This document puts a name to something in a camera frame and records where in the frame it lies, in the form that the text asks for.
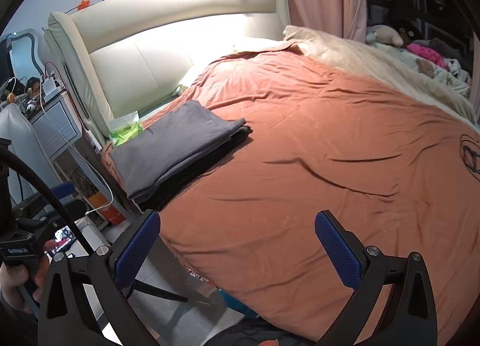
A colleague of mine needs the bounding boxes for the green plastic packet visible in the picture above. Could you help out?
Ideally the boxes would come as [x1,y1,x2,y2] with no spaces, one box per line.
[108,111,143,147]

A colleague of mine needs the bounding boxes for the cream padded headboard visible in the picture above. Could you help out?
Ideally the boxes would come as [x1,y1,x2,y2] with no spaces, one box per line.
[44,0,290,142]

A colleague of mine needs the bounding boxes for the black folded clothes stack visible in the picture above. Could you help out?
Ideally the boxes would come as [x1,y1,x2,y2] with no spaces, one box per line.
[134,126,252,211]

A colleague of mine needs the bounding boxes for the left hand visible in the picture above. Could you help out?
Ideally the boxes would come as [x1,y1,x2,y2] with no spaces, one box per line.
[1,255,50,314]

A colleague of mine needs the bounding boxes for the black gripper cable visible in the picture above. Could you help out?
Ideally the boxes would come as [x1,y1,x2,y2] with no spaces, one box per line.
[0,144,95,257]

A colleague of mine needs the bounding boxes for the magenta pink cloth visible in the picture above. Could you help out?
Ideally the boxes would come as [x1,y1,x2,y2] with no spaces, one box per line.
[407,43,448,70]

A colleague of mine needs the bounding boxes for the grey t-shirt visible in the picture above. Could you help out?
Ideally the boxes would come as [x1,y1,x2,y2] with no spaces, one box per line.
[111,101,247,202]

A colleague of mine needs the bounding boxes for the patterned small bed sheet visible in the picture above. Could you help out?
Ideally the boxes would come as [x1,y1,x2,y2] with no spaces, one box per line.
[372,43,470,98]

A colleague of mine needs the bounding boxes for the cream beige duvet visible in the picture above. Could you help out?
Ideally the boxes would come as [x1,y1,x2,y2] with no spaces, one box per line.
[283,25,479,131]

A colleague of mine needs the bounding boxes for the beige plush toy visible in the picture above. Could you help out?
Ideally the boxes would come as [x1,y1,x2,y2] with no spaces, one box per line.
[365,25,404,48]

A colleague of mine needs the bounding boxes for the black cable bundle on bed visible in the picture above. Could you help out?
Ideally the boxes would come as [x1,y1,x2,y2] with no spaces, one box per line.
[459,133,480,175]

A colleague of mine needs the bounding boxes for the grey bedside shelf unit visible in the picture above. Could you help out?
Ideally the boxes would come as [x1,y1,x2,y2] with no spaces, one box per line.
[29,91,126,226]

